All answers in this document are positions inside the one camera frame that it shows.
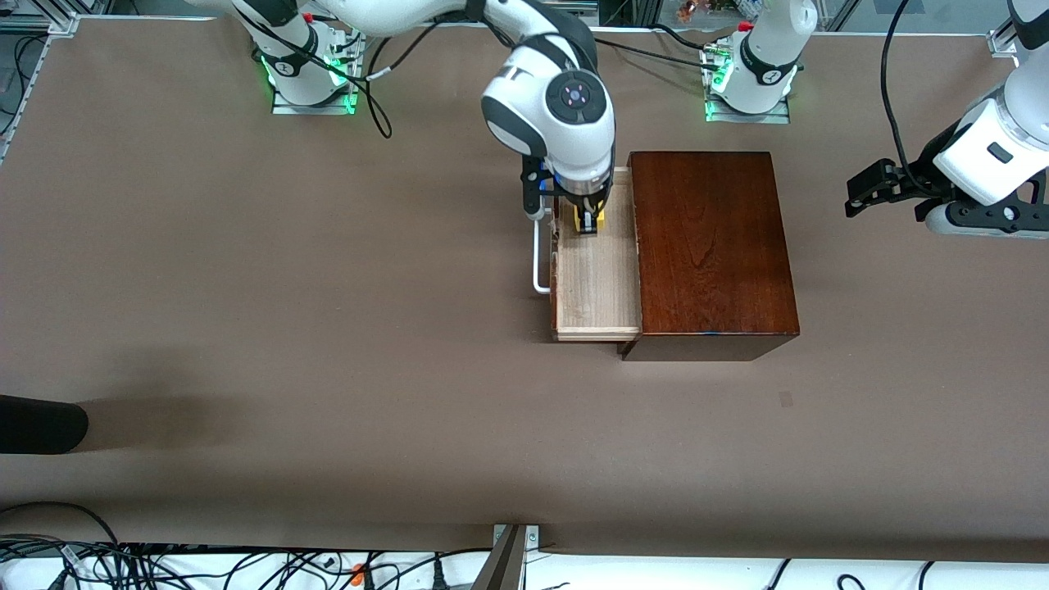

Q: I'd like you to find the metal corner bracket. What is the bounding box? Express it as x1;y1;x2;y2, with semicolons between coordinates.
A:
492;524;542;554

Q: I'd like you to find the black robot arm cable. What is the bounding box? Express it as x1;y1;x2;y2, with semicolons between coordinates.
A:
234;0;472;140
880;0;935;197

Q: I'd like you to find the long black base cable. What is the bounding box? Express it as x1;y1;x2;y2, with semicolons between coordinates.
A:
598;37;724;73

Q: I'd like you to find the wooden drawer with white handle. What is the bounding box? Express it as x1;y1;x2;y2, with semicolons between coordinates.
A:
533;168;642;343

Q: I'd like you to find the aluminium frame rail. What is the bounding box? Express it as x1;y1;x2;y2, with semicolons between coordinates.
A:
0;12;79;35

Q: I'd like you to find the dark aluminium profile bar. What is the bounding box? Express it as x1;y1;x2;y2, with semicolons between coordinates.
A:
471;526;525;590

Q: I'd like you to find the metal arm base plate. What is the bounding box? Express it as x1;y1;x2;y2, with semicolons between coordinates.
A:
272;49;359;116
705;49;792;125

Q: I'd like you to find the black looped cable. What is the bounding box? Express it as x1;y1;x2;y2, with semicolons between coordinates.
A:
0;501;124;566

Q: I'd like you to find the dark brown wooden cabinet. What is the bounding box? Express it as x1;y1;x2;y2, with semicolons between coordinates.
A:
619;152;802;363

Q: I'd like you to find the short black base cable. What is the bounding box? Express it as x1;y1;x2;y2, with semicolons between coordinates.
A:
652;23;711;52

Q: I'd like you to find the brown paper table cover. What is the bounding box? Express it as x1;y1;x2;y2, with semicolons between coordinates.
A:
0;16;1049;566

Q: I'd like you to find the black ribbed cylinder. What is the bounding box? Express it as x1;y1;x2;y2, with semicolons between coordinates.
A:
0;395;89;456

